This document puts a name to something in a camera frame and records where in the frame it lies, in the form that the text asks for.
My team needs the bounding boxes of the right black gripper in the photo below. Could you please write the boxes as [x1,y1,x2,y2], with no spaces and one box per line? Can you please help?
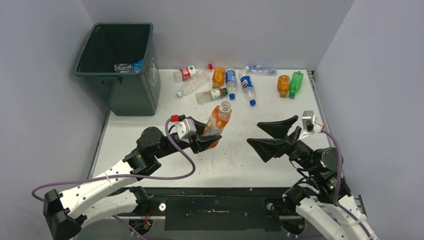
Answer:
[246,114,320,174]

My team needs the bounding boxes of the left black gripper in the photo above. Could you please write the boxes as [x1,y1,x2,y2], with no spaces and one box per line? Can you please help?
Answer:
[153,118,222,159]

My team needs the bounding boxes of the orange crushed bottle back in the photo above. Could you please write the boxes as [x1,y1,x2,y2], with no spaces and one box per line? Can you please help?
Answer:
[202,101,232,136]

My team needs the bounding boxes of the green soda bottle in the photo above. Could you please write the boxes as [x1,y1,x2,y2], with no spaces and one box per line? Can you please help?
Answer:
[288,71,304,99]

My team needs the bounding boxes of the blue label water bottle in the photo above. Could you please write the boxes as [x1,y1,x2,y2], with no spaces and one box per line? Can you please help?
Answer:
[225,65,238,100]

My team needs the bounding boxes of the large Pepsi bottle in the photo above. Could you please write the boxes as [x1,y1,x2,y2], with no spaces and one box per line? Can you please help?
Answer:
[113,63,133,73]

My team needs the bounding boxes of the light blue label bottle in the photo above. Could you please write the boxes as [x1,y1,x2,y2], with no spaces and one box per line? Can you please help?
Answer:
[131,59,143,73]

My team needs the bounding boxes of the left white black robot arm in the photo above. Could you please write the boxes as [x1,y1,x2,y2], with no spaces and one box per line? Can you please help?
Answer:
[43,115,222,240]

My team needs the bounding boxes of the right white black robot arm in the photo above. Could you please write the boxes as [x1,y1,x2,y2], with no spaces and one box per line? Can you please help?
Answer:
[247,110,377,240]

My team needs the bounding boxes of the dark green plastic bin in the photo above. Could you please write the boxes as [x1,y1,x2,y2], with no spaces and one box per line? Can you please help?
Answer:
[74,22,161,117]

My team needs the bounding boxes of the brown stained bottle green cap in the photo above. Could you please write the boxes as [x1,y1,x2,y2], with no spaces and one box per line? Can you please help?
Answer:
[195,87,228,105]

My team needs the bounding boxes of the clear bottle white cap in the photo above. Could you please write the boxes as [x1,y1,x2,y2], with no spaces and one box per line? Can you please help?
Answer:
[176,71,210,98]

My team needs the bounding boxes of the small orange bottle right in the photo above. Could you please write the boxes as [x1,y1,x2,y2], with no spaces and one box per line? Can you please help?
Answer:
[277,75,290,98]

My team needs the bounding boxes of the small orange juice bottle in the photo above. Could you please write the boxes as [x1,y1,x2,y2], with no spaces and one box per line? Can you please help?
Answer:
[212,67,226,89]

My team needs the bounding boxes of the Pepsi bottle blue cap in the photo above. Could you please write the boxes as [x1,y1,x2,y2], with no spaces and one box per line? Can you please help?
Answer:
[237,69,257,107]

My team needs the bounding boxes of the red label bottle back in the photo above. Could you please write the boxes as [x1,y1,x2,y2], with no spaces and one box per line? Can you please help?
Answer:
[173,64,214,83]

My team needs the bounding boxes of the clear crushed bottle back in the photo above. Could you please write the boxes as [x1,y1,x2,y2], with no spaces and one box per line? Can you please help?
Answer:
[245,64,277,76]

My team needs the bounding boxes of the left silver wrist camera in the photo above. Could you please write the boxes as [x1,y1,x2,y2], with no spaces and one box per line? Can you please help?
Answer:
[175,118,197,140]

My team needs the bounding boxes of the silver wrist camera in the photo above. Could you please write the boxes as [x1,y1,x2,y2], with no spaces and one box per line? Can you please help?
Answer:
[175,118,197,140]
[298,110,325,140]

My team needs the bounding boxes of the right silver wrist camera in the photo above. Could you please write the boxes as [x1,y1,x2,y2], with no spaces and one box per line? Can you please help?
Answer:
[298,110,325,140]

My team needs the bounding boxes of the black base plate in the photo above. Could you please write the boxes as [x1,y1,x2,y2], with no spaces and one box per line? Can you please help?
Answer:
[121,187,304,232]

